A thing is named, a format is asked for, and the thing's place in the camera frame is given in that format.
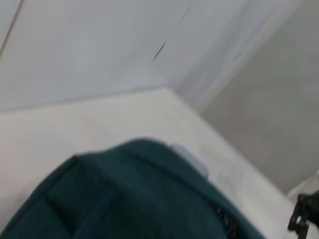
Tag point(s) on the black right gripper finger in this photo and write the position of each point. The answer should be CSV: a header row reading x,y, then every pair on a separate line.
x,y
306,206

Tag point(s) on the dark teal insulated bag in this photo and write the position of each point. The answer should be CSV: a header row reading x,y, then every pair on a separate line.
x,y
119,199

